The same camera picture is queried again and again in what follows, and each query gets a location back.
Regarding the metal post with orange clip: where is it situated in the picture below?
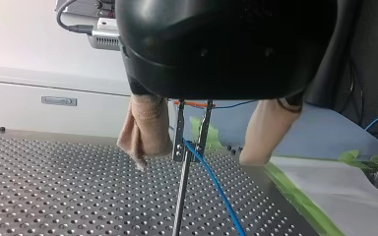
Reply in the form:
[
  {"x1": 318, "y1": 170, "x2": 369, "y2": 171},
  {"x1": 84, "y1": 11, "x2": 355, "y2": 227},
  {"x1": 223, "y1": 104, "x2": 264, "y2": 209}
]
[{"x1": 171, "y1": 98, "x2": 217, "y2": 236}]

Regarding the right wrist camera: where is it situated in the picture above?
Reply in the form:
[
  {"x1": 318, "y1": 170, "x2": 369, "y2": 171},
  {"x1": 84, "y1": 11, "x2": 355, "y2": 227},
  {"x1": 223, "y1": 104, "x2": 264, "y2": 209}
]
[{"x1": 87, "y1": 17, "x2": 122, "y2": 52}]

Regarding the blue cable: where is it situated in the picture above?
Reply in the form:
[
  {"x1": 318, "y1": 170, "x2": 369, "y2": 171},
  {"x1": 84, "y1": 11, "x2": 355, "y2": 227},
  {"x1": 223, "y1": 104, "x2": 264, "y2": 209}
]
[{"x1": 168, "y1": 98, "x2": 378, "y2": 236}]

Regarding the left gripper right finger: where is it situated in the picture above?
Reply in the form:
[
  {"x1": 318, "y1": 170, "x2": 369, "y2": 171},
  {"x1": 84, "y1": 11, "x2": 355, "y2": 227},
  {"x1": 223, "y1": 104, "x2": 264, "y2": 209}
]
[{"x1": 238, "y1": 98, "x2": 305, "y2": 167}]

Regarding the white cabinet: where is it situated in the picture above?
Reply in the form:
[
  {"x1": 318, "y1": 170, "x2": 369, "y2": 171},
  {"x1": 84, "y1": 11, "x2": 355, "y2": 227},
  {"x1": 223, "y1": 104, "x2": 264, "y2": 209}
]
[{"x1": 0, "y1": 64, "x2": 133, "y2": 139}]

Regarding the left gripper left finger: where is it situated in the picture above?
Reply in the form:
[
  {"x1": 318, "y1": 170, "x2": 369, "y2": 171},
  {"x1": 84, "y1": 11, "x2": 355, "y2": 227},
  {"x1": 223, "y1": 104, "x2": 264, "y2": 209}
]
[{"x1": 116, "y1": 93, "x2": 174, "y2": 172}]

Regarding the black cable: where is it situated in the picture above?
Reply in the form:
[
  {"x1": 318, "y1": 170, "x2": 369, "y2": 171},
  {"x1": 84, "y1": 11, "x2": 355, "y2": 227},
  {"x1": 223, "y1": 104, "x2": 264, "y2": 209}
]
[{"x1": 55, "y1": 0, "x2": 95, "y2": 35}]

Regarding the black panel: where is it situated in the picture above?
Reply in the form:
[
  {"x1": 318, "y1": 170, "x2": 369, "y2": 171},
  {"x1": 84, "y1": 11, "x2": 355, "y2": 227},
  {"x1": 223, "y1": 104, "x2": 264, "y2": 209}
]
[{"x1": 303, "y1": 0, "x2": 378, "y2": 136}]

